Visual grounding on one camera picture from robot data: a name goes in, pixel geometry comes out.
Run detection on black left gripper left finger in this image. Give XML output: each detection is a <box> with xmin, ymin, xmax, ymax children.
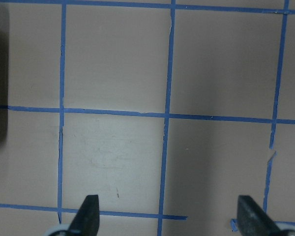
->
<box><xmin>68</xmin><ymin>195</ymin><xmax>100</xmax><ymax>236</ymax></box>

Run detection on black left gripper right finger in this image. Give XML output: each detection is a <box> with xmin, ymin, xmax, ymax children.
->
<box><xmin>237</xmin><ymin>195</ymin><xmax>281</xmax><ymax>236</ymax></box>

